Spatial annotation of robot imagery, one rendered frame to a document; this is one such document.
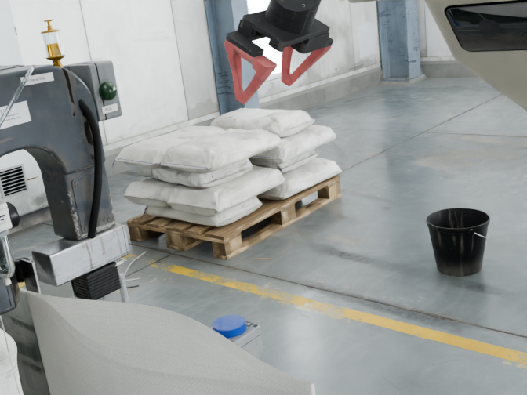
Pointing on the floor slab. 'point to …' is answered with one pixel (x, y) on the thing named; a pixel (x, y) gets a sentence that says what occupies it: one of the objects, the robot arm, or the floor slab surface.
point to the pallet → (182, 230)
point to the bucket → (458, 240)
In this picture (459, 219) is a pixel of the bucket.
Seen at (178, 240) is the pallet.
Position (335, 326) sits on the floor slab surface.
